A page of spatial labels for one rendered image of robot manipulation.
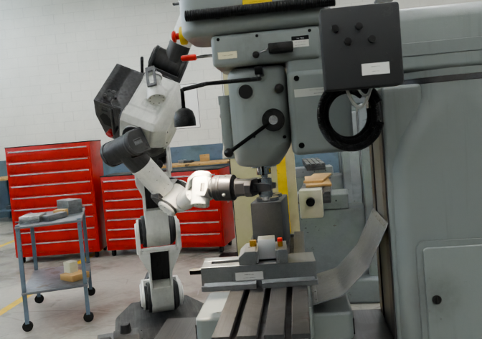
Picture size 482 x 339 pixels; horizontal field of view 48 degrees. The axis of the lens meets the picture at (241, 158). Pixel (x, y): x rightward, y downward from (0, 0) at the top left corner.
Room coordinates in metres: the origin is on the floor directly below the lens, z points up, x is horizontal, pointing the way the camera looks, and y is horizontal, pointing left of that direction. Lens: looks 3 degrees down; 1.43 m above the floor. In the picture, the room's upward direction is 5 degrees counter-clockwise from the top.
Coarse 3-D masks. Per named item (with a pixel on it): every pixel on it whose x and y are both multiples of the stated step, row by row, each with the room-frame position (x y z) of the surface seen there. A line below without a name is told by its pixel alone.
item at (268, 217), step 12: (276, 192) 2.25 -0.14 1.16; (252, 204) 2.07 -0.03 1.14; (264, 204) 2.07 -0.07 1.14; (276, 204) 2.06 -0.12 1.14; (252, 216) 2.08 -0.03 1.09; (264, 216) 2.07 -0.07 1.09; (276, 216) 2.06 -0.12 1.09; (288, 216) 2.26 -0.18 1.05; (252, 228) 2.08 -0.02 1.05; (264, 228) 2.07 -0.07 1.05; (276, 228) 2.06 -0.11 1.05; (288, 228) 2.22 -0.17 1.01; (276, 240) 2.06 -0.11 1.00; (288, 240) 2.19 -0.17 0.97
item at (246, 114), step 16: (272, 80) 1.69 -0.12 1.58; (240, 96) 1.69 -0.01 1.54; (256, 96) 1.69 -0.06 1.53; (272, 96) 1.69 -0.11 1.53; (240, 112) 1.70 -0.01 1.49; (256, 112) 1.69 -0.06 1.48; (288, 112) 1.70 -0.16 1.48; (240, 128) 1.70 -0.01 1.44; (256, 128) 1.69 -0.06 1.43; (288, 128) 1.70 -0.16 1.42; (256, 144) 1.69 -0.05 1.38; (272, 144) 1.69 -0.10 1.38; (288, 144) 1.71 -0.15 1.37; (240, 160) 1.74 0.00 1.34; (256, 160) 1.72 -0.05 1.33; (272, 160) 1.72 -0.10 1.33
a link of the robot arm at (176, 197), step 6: (174, 186) 2.08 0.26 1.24; (180, 186) 2.07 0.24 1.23; (174, 192) 2.06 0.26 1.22; (180, 192) 2.02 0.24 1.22; (162, 198) 2.07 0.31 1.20; (168, 198) 2.05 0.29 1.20; (174, 198) 2.05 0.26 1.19; (180, 198) 1.99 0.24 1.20; (174, 204) 2.04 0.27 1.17; (180, 204) 2.00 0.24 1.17; (186, 204) 1.97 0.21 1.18; (180, 210) 2.05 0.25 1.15
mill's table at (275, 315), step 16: (272, 288) 1.57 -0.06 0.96; (288, 288) 1.63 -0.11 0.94; (304, 288) 1.54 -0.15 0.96; (240, 304) 1.47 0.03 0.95; (256, 304) 1.44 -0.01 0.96; (272, 304) 1.43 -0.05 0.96; (288, 304) 1.49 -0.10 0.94; (304, 304) 1.41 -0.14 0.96; (224, 320) 1.33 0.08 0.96; (240, 320) 1.39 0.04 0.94; (256, 320) 1.31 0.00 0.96; (272, 320) 1.30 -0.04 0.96; (288, 320) 1.36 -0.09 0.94; (304, 320) 1.29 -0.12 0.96; (224, 336) 1.23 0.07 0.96; (240, 336) 1.22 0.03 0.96; (256, 336) 1.22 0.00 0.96; (272, 336) 1.21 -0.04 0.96; (288, 336) 1.25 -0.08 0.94; (304, 336) 1.20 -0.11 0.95
